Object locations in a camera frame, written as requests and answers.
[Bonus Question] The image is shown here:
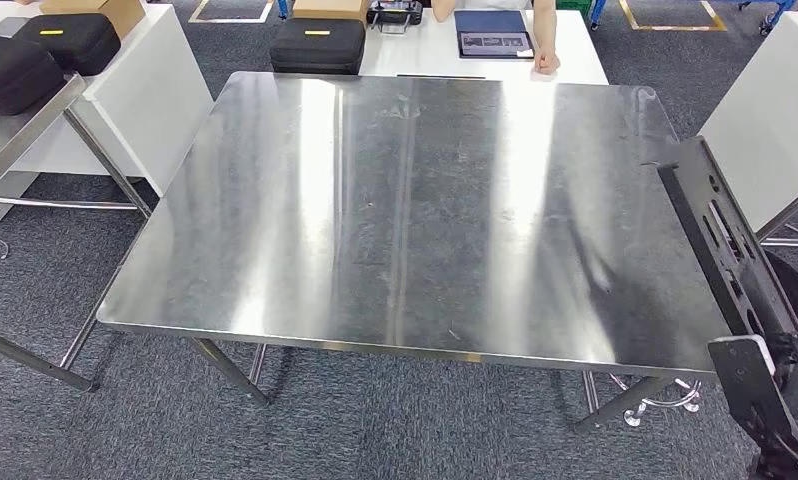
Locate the tablet in blue folio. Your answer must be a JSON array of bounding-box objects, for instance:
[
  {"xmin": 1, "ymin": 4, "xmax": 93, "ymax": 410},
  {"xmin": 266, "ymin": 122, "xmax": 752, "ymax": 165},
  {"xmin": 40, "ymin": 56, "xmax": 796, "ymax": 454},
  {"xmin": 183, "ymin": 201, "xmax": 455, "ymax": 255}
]
[{"xmin": 453, "ymin": 9, "xmax": 536, "ymax": 61}]

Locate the chrome stool base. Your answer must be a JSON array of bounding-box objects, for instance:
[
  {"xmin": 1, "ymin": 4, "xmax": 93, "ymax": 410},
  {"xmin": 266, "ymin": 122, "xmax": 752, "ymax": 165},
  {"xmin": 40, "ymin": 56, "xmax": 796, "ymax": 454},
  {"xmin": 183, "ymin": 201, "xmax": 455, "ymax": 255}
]
[{"xmin": 607, "ymin": 374, "xmax": 703, "ymax": 429}]

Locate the person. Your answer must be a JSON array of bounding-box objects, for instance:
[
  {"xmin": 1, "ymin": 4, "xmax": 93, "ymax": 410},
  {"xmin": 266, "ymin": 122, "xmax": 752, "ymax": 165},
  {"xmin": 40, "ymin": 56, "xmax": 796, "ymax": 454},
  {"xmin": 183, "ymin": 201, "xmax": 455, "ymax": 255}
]
[{"xmin": 455, "ymin": 0, "xmax": 536, "ymax": 11}]

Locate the cardboard box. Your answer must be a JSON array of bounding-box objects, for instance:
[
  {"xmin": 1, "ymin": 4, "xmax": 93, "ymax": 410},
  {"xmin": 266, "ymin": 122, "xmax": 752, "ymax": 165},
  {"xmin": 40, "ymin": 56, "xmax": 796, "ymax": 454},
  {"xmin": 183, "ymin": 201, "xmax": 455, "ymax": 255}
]
[
  {"xmin": 292, "ymin": 0, "xmax": 372, "ymax": 24},
  {"xmin": 39, "ymin": 0, "xmax": 147, "ymax": 40}
]

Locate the black handheld controller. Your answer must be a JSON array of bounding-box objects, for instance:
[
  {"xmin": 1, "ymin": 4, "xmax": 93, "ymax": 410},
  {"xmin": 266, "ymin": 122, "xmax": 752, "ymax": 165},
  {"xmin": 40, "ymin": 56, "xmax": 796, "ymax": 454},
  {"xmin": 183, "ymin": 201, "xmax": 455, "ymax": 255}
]
[{"xmin": 367, "ymin": 0, "xmax": 425, "ymax": 34}]

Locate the stainless steel side table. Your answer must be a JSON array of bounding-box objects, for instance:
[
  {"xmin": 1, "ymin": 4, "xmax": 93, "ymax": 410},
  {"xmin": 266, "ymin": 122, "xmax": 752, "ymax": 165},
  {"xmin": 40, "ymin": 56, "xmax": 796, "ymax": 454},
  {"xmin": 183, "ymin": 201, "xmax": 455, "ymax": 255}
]
[{"xmin": 0, "ymin": 72, "xmax": 156, "ymax": 393}]

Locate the white desk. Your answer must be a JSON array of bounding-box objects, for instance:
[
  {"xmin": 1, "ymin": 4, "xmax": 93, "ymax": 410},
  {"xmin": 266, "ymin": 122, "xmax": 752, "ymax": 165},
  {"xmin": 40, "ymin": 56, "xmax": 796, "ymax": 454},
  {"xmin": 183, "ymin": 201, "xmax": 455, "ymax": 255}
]
[
  {"xmin": 0, "ymin": 1, "xmax": 215, "ymax": 227},
  {"xmin": 697, "ymin": 9, "xmax": 798, "ymax": 233},
  {"xmin": 357, "ymin": 9, "xmax": 610, "ymax": 87}
]

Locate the black license plate holder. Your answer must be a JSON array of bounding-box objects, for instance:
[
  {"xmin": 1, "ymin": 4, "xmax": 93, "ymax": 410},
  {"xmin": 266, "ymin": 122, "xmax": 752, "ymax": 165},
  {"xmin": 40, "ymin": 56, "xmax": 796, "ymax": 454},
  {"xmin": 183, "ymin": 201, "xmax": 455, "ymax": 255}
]
[{"xmin": 657, "ymin": 137, "xmax": 798, "ymax": 346}]

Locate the green crate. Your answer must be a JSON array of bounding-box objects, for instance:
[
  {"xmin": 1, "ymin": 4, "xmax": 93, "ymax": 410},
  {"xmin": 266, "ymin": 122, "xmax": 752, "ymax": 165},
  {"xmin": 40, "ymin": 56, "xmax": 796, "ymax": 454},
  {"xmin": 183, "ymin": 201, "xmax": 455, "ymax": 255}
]
[{"xmin": 556, "ymin": 0, "xmax": 594, "ymax": 21}]

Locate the steel table leg frame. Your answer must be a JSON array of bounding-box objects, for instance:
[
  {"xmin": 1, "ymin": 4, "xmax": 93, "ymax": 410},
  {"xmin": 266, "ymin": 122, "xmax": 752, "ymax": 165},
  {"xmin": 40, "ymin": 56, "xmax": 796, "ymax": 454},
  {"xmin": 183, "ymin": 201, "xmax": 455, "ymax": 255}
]
[{"xmin": 756, "ymin": 177, "xmax": 798, "ymax": 250}]

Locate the black zippered case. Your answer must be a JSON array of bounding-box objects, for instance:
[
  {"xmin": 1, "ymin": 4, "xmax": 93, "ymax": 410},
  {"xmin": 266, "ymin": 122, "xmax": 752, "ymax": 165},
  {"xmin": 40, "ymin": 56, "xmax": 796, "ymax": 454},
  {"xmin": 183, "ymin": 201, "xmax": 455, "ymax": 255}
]
[
  {"xmin": 13, "ymin": 13, "xmax": 122, "ymax": 77},
  {"xmin": 269, "ymin": 17, "xmax": 367, "ymax": 75},
  {"xmin": 0, "ymin": 33, "xmax": 67, "ymax": 123}
]

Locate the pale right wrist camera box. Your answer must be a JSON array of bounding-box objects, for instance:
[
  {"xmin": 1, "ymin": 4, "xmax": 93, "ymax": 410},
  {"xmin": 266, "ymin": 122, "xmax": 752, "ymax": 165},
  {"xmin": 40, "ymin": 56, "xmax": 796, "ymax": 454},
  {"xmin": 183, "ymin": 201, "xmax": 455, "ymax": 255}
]
[{"xmin": 758, "ymin": 335, "xmax": 779, "ymax": 376}]

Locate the stainless steel workbench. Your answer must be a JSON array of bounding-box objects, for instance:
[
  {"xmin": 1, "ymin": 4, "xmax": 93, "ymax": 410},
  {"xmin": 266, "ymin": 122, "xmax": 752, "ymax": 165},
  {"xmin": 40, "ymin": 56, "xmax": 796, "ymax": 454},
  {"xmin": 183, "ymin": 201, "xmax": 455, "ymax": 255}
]
[{"xmin": 96, "ymin": 70, "xmax": 736, "ymax": 435}]

